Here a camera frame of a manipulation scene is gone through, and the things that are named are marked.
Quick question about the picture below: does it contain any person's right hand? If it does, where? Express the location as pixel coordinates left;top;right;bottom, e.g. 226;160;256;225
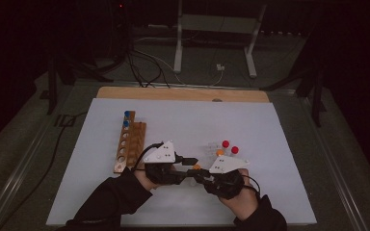
218;168;260;222

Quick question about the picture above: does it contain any black floor cable bundle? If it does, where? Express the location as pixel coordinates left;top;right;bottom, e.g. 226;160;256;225
125;47;172;89

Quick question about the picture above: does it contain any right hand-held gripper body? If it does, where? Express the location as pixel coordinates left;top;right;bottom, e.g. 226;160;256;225
201;156;250;200

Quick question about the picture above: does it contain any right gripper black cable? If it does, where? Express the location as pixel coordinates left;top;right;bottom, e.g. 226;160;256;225
241;174;262;197

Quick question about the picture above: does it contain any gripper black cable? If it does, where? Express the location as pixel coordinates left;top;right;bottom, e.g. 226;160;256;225
241;174;262;197
131;142;165;172

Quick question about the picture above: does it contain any clear plastic tube rack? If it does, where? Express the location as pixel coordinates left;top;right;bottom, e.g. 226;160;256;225
204;141;243;162

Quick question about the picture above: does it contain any person's left hand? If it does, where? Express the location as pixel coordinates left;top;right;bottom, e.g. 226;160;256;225
133;168;162;193

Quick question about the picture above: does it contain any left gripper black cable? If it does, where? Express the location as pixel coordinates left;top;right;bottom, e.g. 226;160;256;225
131;142;165;172

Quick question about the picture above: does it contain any wooden test tube rack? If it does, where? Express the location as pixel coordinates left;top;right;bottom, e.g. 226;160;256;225
114;110;147;174

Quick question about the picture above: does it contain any white table mat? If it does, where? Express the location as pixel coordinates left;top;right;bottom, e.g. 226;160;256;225
45;97;318;226

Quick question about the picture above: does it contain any black stand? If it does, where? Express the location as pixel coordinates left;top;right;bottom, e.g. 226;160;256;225
259;41;328;128
45;52;114;116

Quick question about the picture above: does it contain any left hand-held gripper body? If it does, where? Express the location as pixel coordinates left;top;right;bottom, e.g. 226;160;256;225
143;140;185;186

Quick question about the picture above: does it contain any metal floor rail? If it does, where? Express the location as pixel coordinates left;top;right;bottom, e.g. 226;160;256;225
0;119;57;231
300;95;370;231

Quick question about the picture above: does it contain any white metal stand frame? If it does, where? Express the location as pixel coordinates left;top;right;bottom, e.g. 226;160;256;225
172;0;268;79

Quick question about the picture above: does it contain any white floor cable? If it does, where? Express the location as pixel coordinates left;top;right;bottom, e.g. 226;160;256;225
134;47;225;88

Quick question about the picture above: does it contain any long black floor cable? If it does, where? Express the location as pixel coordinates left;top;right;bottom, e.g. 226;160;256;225
0;111;90;230

